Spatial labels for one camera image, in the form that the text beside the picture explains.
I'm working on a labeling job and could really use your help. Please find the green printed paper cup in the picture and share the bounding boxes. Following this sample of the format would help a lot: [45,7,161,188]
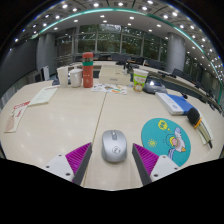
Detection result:
[132,68,149,93]

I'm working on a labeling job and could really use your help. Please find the dark office chairs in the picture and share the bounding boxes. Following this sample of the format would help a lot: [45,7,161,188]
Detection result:
[109,52,201,84]

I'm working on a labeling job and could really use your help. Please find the black handheld microphone orange ring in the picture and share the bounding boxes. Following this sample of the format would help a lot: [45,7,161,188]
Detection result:
[186,107,214,149]

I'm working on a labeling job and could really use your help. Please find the red bottle with green band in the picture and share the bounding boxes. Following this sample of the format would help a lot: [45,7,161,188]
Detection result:
[81,51,95,89]

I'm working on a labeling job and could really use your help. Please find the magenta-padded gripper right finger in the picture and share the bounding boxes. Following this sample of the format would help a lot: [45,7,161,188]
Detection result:
[131,143,181,187]

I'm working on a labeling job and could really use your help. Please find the beige cardboard box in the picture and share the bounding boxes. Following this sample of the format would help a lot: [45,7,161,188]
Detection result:
[98,64,131,86]

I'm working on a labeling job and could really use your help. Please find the white paper booklet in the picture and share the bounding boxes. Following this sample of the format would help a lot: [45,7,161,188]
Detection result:
[196,112,215,146]

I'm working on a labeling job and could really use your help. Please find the white lidded mug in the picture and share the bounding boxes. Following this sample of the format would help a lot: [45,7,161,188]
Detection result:
[69,68,83,89]

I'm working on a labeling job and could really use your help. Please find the blue and white book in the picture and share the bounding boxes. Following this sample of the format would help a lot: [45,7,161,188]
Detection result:
[155,91,196,116]

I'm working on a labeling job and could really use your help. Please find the ceiling lights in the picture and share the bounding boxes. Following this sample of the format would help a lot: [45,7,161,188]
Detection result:
[13,0,224,78]

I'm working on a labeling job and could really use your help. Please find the red and white leaflet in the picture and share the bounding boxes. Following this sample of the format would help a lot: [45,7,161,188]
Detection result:
[4,100,31,134]

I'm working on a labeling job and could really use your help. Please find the white booklet with green edge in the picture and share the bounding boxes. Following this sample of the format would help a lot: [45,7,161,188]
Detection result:
[28,85,60,107]

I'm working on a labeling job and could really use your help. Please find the dark conference microphone console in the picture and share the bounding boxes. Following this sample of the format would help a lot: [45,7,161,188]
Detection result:
[143,77,168,95]

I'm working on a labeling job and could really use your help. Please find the round teal cartoon mouse pad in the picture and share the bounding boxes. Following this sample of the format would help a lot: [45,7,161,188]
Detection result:
[140,117,192,168]

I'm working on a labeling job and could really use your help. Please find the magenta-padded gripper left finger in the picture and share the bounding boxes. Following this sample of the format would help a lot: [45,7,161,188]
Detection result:
[44,142,93,186]

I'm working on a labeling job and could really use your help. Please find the colourful printed leaflet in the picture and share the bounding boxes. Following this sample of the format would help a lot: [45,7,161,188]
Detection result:
[90,83,128,96]

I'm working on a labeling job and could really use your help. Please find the silver computer mouse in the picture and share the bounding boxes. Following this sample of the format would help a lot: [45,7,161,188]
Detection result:
[101,129,128,164]

